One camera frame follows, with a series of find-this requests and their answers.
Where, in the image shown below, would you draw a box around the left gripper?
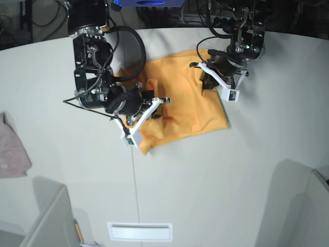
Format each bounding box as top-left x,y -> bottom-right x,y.
189,49 -> 248,91

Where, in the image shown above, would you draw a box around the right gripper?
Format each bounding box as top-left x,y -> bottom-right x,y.
104,89 -> 171,119

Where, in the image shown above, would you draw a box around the yellow T-shirt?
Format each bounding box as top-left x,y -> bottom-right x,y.
123,49 -> 229,154

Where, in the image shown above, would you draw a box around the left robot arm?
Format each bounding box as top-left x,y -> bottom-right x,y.
196,1 -> 266,90

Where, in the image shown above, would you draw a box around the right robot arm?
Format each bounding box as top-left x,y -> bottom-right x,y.
63,1 -> 155,125

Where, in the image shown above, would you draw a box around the black power strip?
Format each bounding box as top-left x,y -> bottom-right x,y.
212,16 -> 235,28

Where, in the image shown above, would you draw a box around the blue-ringed device at back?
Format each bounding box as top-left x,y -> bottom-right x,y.
114,0 -> 185,7

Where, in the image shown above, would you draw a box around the orange pencil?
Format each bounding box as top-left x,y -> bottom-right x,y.
75,223 -> 84,243

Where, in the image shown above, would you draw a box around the folded pink cloth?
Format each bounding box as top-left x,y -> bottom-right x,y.
1,112 -> 32,178

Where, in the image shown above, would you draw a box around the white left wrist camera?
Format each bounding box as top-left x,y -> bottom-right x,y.
198,62 -> 248,102

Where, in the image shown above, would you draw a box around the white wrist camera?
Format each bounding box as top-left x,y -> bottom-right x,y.
198,62 -> 248,102
113,97 -> 165,149

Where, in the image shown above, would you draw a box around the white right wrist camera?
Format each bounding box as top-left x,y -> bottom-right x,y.
113,97 -> 165,149

